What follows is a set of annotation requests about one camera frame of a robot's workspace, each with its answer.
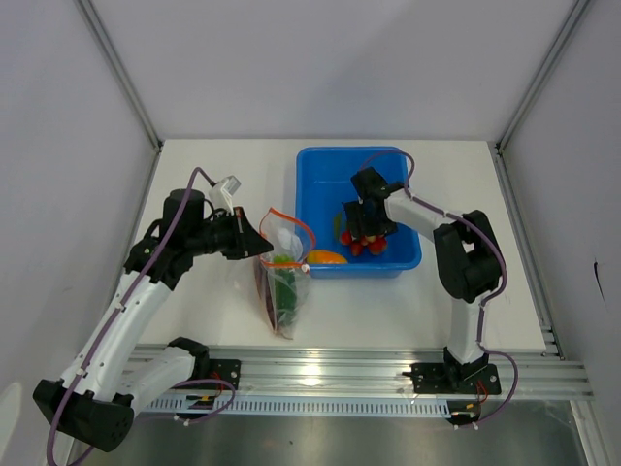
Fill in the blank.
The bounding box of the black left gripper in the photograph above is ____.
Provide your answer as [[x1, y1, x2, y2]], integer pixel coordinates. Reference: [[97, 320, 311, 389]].
[[187, 206, 273, 260]]

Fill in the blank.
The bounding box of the green grape bunch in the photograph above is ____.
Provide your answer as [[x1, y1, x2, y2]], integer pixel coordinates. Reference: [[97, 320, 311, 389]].
[[272, 254, 297, 268]]

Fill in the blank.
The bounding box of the red lychee bunch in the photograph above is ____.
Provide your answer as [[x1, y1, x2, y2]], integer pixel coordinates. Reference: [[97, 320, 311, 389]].
[[333, 212, 388, 257]]

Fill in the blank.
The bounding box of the clear zip top bag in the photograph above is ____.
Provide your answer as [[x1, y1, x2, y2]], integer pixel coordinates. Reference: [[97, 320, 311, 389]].
[[254, 208, 316, 340]]

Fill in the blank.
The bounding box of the green cucumber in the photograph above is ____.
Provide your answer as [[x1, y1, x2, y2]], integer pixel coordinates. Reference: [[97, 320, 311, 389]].
[[275, 270, 297, 327]]

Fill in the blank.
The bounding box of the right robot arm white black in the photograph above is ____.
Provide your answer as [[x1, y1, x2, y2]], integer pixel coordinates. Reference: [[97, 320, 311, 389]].
[[344, 168, 507, 392]]

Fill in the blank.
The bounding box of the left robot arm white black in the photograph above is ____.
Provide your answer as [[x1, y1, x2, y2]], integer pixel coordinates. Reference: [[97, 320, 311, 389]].
[[33, 189, 274, 452]]

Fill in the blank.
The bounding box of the blue plastic bin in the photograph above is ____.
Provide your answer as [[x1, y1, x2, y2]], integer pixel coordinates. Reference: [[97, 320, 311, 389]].
[[295, 146, 422, 279]]

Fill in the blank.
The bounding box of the orange mango slice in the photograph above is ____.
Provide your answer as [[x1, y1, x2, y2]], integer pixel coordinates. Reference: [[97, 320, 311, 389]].
[[307, 250, 348, 265]]

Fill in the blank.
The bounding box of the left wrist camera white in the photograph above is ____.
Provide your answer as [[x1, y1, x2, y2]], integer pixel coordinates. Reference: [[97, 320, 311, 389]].
[[208, 176, 242, 214]]

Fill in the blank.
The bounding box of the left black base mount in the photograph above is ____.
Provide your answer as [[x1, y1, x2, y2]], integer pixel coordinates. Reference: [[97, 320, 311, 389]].
[[167, 337, 242, 393]]

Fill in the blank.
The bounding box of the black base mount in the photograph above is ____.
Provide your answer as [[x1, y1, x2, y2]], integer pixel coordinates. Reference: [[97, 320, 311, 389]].
[[401, 362, 502, 395], [167, 337, 242, 393]]

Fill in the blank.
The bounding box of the aluminium mounting rail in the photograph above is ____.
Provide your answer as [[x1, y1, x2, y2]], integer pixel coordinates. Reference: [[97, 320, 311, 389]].
[[210, 346, 594, 401]]

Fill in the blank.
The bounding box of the right aluminium frame post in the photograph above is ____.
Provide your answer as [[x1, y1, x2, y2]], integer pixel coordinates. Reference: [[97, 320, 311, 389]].
[[494, 0, 596, 151]]

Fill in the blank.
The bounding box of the aluminium frame post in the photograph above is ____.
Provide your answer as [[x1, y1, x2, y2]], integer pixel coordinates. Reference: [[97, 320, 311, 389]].
[[494, 0, 596, 151], [74, 0, 163, 152]]

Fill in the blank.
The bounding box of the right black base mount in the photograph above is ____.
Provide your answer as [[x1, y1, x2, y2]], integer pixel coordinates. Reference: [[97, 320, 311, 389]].
[[401, 362, 502, 395]]

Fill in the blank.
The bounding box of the white slotted cable duct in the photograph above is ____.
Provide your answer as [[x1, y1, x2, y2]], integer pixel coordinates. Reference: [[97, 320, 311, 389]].
[[144, 393, 450, 418]]

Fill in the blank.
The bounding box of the left aluminium frame post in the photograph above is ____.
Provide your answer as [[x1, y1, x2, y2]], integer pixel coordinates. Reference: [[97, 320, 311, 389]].
[[74, 0, 163, 152]]

